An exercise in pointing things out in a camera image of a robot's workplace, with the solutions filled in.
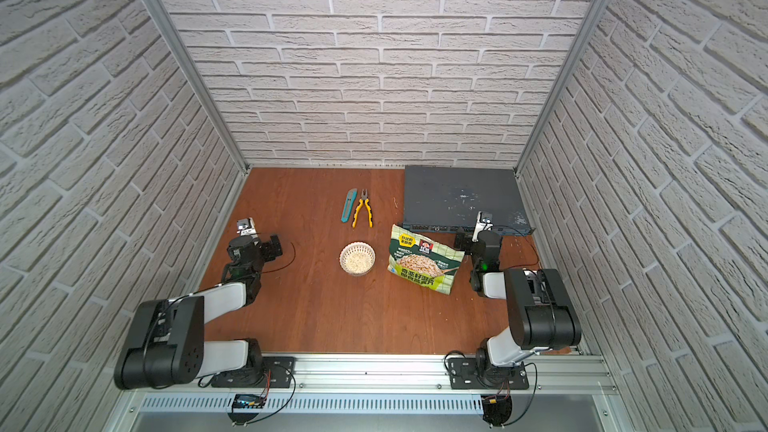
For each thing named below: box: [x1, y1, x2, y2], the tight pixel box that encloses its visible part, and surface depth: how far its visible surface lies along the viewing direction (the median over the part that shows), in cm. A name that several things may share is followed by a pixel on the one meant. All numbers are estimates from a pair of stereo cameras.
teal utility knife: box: [341, 188, 358, 223], surface depth 109 cm
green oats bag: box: [387, 224, 465, 295], surface depth 82 cm
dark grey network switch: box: [399, 166, 535, 236], surface depth 107 cm
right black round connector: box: [481, 394, 513, 426], surface depth 71 cm
